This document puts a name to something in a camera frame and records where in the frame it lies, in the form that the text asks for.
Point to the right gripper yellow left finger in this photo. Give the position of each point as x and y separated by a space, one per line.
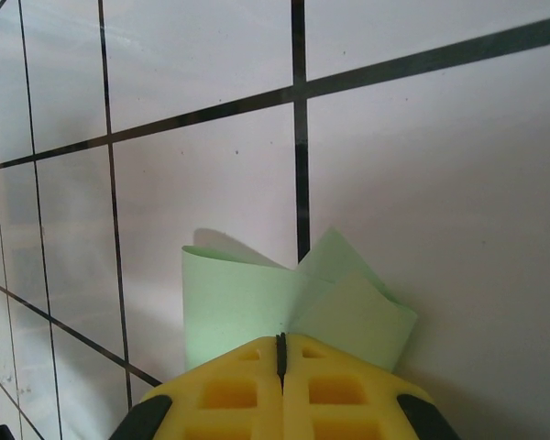
220 394

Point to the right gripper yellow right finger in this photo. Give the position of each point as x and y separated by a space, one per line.
348 394

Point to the light green cloth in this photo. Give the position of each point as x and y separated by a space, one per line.
238 302

